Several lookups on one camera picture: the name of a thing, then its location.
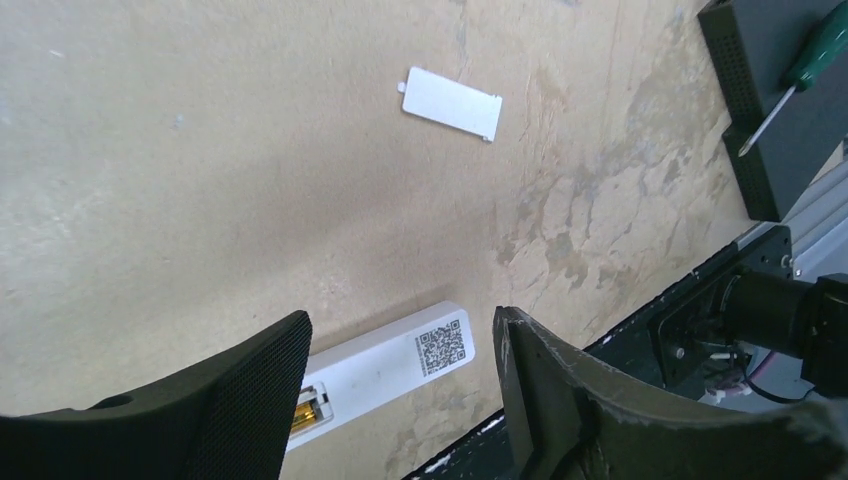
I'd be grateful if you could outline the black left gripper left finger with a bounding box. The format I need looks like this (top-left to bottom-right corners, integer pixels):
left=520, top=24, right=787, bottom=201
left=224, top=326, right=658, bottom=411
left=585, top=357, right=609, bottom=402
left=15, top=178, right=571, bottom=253
left=1, top=310, right=312, bottom=479

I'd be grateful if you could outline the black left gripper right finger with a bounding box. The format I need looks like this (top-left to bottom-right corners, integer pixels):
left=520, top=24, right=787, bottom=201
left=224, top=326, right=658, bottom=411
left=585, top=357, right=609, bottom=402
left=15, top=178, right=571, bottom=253
left=493, top=307, right=847, bottom=479

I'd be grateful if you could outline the white air conditioner remote control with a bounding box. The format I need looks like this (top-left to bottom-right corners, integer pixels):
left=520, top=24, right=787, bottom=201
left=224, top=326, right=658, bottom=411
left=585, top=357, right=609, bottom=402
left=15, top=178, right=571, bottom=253
left=286, top=301, right=475, bottom=451

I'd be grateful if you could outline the white battery compartment cover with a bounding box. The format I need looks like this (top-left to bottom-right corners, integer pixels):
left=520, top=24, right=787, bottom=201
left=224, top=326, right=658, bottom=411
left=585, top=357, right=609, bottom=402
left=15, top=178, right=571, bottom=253
left=397, top=67, right=503, bottom=143

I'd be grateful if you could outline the gold battery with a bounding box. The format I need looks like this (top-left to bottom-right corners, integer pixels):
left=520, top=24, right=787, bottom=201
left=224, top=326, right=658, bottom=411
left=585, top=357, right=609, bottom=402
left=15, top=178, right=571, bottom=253
left=291, top=402, right=320, bottom=436

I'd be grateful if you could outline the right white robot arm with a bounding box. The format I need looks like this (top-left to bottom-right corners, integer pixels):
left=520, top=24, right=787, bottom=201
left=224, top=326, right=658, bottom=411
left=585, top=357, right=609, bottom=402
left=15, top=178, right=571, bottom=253
left=720, top=273, right=847, bottom=398

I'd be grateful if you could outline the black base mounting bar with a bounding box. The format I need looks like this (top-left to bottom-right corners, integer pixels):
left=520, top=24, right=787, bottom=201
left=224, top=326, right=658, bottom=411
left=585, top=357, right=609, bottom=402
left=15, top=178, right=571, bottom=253
left=413, top=225, right=791, bottom=479

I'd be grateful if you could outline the black foam pad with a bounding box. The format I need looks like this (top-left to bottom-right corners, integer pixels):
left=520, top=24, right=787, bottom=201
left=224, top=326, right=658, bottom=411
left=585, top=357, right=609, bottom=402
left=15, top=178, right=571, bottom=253
left=697, top=1, right=847, bottom=222

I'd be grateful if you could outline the aluminium frame rail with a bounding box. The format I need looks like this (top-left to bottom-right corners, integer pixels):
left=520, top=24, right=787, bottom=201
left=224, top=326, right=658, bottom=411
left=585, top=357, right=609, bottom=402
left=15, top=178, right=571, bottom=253
left=785, top=142, right=847, bottom=282

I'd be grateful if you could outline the green handled screwdriver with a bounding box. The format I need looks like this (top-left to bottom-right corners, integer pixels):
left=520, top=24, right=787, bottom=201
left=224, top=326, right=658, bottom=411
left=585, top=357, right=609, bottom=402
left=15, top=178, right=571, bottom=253
left=737, top=1, right=847, bottom=157

